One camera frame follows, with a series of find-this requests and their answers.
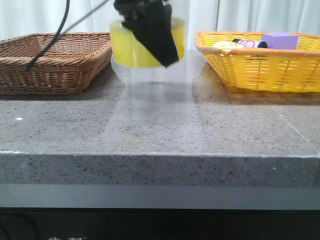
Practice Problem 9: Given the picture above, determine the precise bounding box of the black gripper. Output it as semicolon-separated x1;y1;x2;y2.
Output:
113;0;179;67

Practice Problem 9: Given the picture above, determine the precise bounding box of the thin black cable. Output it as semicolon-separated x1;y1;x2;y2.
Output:
62;0;109;33

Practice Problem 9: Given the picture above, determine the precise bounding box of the white curtain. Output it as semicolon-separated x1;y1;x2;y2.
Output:
0;0;320;50

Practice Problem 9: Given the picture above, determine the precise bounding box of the purple foam cube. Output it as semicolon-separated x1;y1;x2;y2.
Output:
262;32;299;50

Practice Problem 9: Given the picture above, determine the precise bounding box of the yellow tape roll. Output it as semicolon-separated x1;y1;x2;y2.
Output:
110;17;186;68

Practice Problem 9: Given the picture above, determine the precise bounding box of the yellow woven basket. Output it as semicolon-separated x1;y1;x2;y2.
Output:
194;30;320;93

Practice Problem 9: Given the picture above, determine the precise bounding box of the toy bread loaf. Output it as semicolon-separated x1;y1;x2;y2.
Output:
212;41;244;51

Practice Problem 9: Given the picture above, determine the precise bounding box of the brown wicker basket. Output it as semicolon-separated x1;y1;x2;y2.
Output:
0;32;113;95

